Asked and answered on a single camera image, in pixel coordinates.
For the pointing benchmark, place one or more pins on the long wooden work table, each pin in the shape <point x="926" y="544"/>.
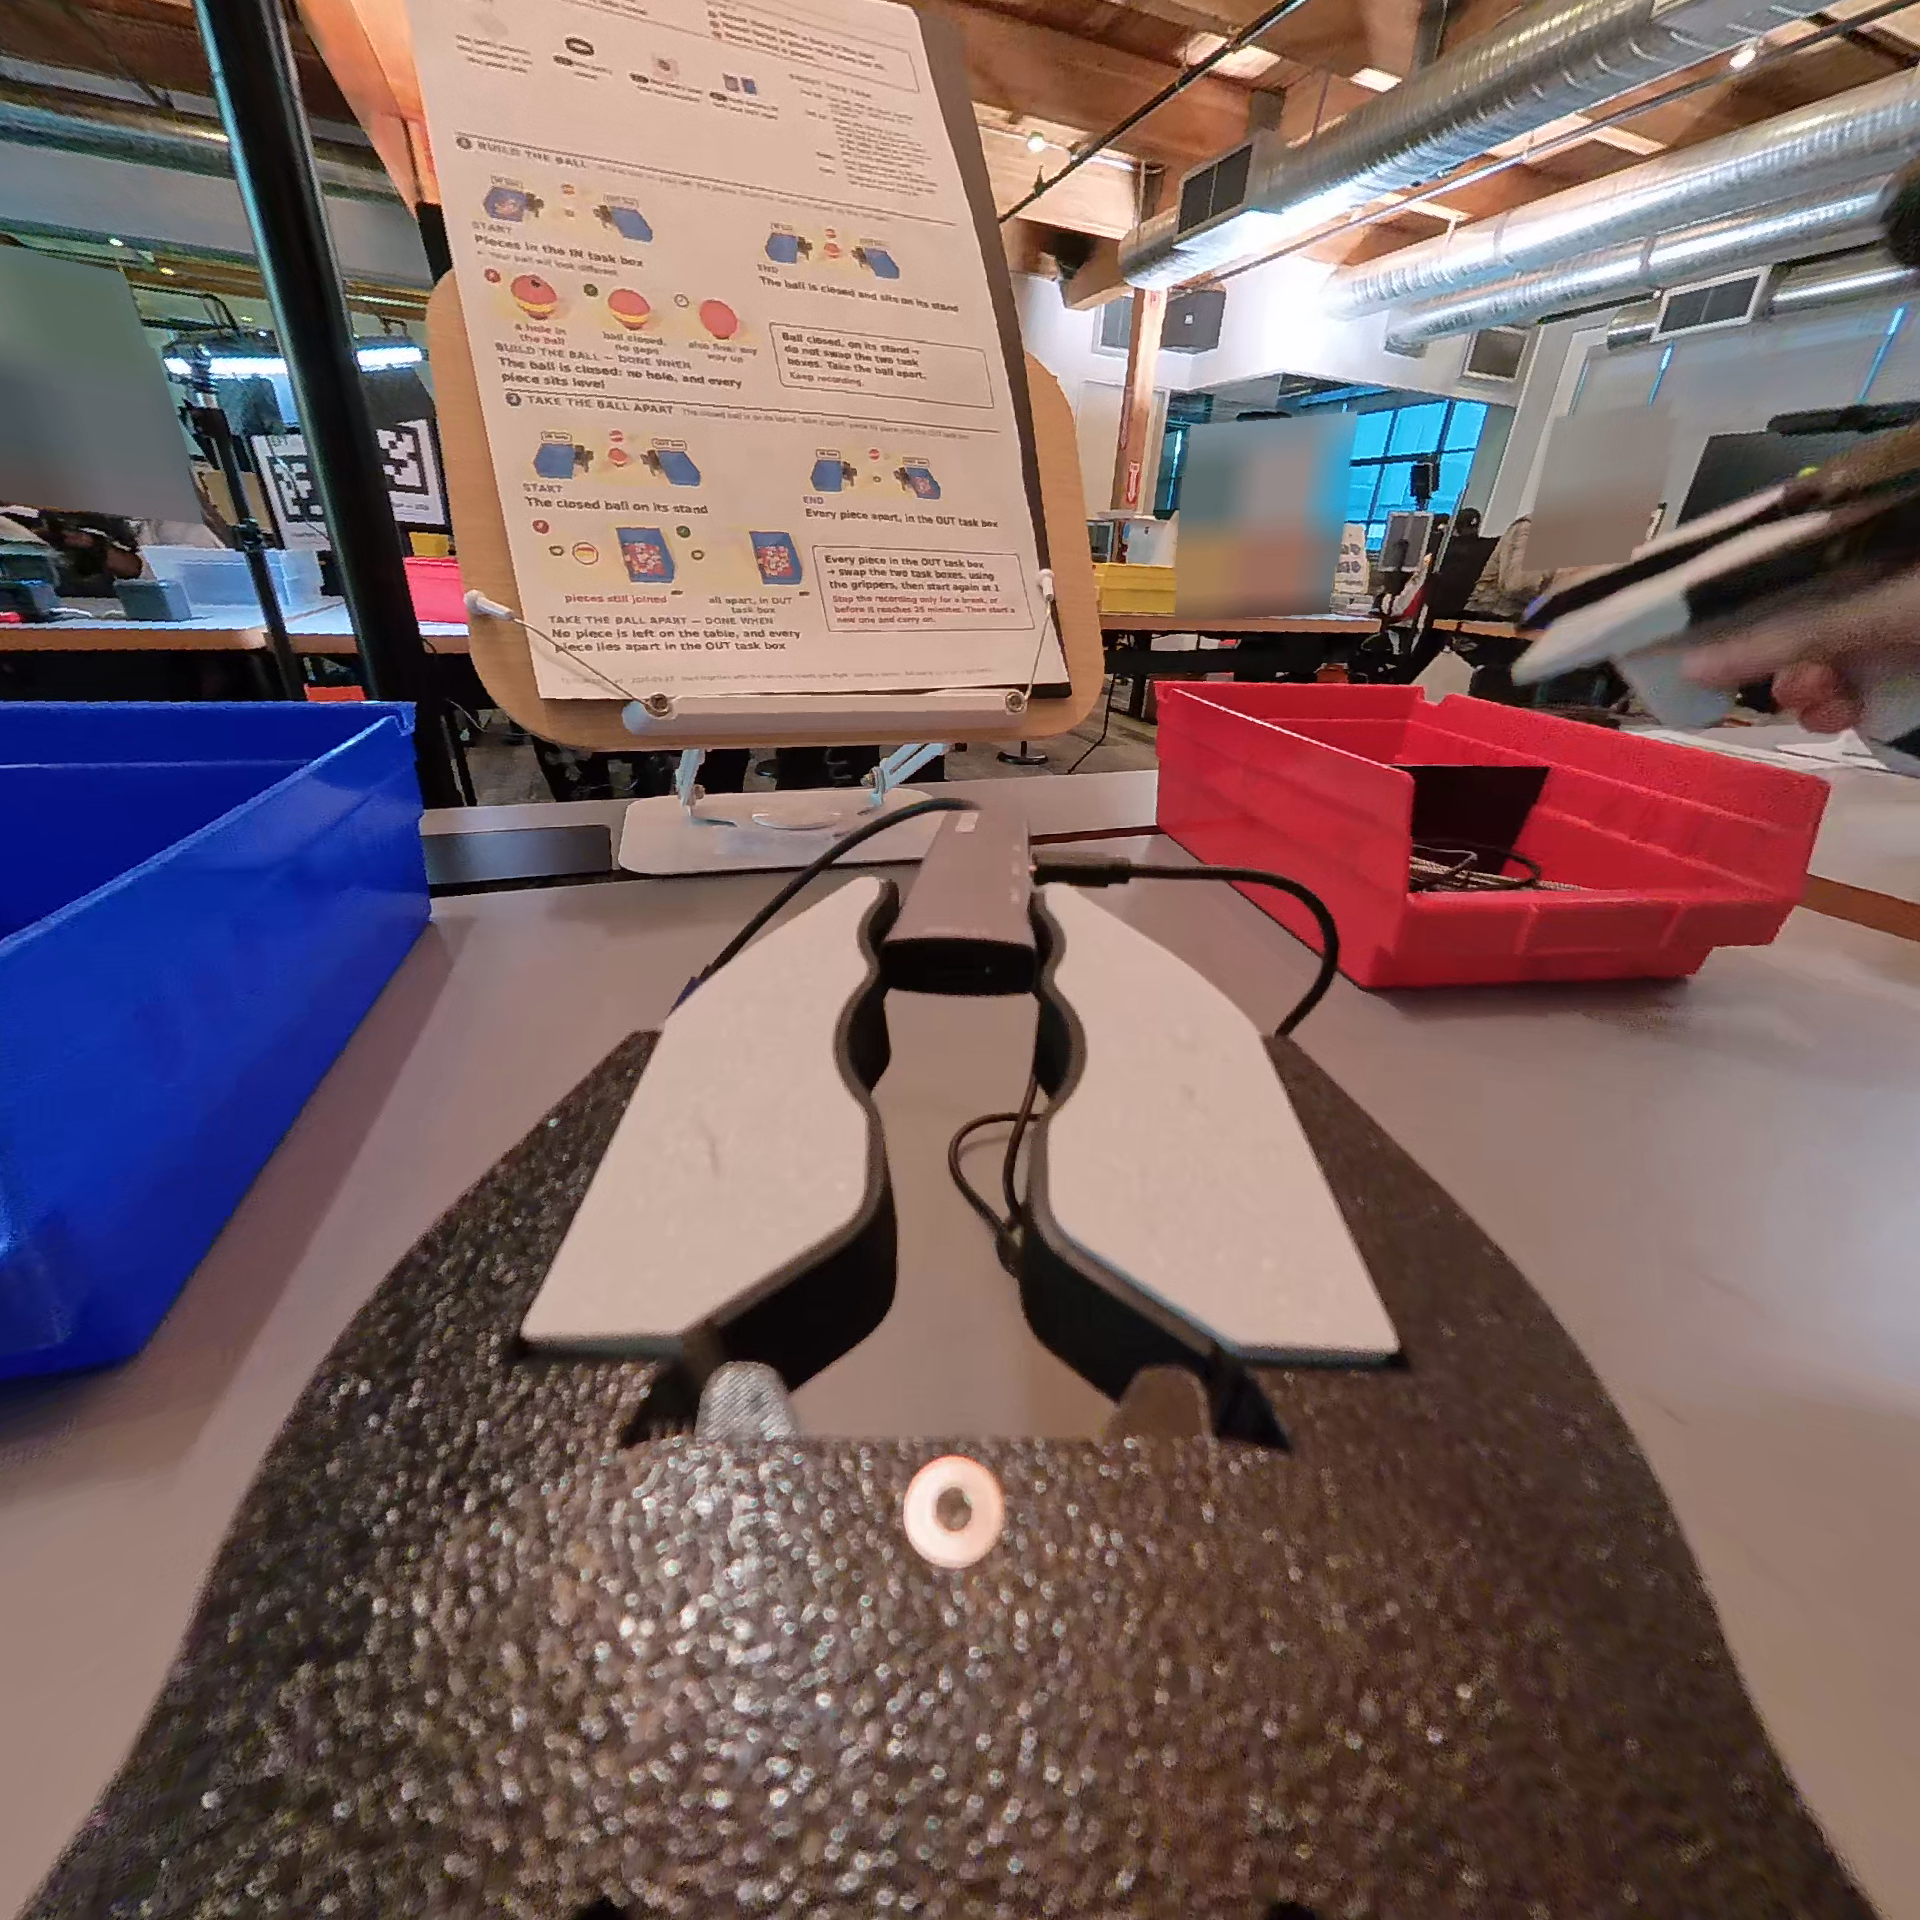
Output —
<point x="1276" y="619"/>

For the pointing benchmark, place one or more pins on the clear plastic storage box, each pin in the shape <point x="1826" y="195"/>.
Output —
<point x="224" y="578"/>

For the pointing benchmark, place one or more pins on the black white fiducial tag board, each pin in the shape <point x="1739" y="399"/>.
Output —
<point x="406" y="457"/>

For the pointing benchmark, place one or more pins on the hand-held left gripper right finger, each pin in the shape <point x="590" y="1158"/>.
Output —
<point x="1200" y="1142"/>

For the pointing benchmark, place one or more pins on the black divider card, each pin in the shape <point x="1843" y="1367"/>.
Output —
<point x="1478" y="809"/>

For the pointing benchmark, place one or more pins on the black wall speaker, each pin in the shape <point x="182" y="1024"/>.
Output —
<point x="1193" y="321"/>

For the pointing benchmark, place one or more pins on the large red plastic bin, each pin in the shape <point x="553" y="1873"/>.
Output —
<point x="1276" y="809"/>

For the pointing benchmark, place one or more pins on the yellow plastic bin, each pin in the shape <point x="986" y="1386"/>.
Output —
<point x="1140" y="586"/>

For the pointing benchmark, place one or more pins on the person's right hand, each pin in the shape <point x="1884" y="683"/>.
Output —
<point x="1860" y="697"/>

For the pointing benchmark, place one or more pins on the black metal pole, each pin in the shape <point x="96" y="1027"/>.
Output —
<point x="300" y="299"/>

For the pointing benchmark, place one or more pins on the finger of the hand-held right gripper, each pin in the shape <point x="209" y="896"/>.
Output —
<point x="1622" y="629"/>
<point x="1724" y="525"/>

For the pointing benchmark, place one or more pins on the small red bin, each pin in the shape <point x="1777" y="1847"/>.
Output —
<point x="435" y="589"/>

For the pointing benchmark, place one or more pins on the printed instruction sheet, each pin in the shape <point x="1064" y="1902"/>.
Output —
<point x="720" y="376"/>

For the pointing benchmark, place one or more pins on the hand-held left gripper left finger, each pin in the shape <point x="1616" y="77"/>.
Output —
<point x="751" y="1109"/>

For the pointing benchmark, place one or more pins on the large blue plastic bin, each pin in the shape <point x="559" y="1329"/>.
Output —
<point x="194" y="1021"/>

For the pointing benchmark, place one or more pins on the large silver air duct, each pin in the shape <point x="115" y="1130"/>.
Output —
<point x="1348" y="149"/>

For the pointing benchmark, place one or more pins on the instruction sheet on wooden stand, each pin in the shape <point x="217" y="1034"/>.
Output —
<point x="458" y="450"/>

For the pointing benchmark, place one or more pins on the black camera tripod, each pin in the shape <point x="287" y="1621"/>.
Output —
<point x="224" y="434"/>

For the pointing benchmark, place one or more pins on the dark grey usb hub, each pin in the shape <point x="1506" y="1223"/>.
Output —
<point x="961" y="915"/>

